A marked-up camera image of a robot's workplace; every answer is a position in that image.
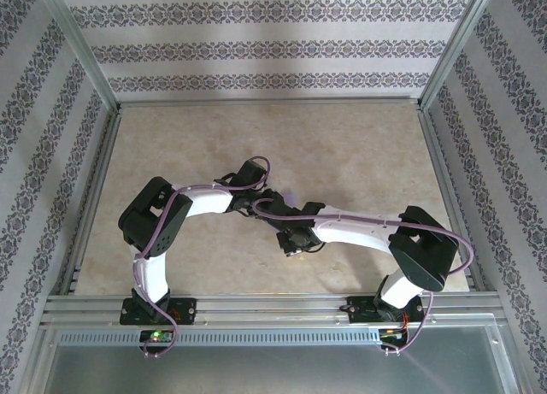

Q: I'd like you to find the aluminium frame post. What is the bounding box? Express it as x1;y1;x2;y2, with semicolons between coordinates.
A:
36;0;123;113
418;0;505;111

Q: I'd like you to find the grey slotted cable duct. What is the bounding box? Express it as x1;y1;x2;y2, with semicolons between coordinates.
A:
57;330;381;347

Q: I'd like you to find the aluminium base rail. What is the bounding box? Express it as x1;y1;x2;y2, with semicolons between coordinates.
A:
40;293;508;326

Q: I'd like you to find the circuit board with green light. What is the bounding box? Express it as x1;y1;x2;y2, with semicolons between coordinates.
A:
140;329;174;344

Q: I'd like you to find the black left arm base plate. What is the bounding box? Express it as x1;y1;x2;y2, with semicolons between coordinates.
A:
119;297;197;326

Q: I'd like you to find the grey metal sheet panel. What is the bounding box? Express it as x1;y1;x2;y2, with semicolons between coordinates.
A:
25;325;522;394

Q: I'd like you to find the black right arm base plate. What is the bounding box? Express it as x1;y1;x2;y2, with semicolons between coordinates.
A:
348;295;425;326

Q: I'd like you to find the short aluminium table rail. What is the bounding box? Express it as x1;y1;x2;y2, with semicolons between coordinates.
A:
418;105;488;295
57;105;125;297

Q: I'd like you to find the long aluminium table rail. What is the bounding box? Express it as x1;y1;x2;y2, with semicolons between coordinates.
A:
115;95;424;111

